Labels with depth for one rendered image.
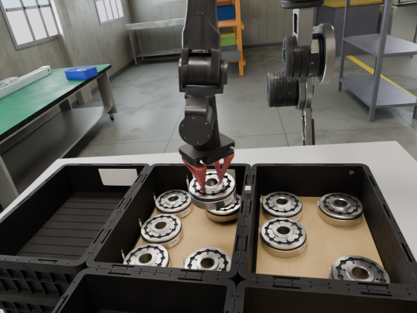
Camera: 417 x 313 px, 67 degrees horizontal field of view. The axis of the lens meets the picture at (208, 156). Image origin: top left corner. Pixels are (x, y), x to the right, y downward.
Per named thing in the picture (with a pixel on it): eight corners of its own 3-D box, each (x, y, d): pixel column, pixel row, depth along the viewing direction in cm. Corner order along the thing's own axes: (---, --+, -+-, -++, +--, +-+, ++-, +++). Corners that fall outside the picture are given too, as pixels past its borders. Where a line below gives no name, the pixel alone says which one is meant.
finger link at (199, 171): (229, 185, 68) (226, 148, 63) (202, 199, 65) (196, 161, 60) (211, 172, 73) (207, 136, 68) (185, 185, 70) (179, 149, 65)
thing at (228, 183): (195, 172, 75) (194, 171, 75) (236, 172, 73) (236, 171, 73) (184, 199, 67) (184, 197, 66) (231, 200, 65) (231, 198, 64)
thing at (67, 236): (75, 194, 107) (64, 164, 101) (157, 195, 100) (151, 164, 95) (-19, 294, 73) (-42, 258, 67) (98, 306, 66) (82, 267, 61)
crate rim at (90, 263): (152, 169, 96) (151, 163, 95) (252, 170, 90) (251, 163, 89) (85, 275, 62) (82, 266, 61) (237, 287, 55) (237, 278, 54)
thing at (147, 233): (149, 214, 85) (149, 212, 85) (185, 216, 82) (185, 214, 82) (134, 241, 76) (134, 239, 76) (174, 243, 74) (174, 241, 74)
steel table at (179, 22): (141, 60, 761) (134, 21, 720) (209, 54, 741) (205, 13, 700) (134, 66, 707) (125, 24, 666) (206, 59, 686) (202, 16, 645)
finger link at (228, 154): (237, 181, 69) (234, 144, 64) (211, 195, 66) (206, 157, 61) (219, 168, 74) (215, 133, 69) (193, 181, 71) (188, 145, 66)
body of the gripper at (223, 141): (236, 148, 65) (234, 115, 61) (195, 167, 61) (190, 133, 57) (218, 138, 70) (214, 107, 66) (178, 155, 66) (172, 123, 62)
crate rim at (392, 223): (252, 170, 90) (251, 163, 89) (365, 171, 83) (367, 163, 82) (237, 287, 55) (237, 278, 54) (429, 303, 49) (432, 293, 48)
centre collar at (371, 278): (344, 263, 63) (344, 261, 63) (371, 266, 62) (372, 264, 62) (348, 284, 59) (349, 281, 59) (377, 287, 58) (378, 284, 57)
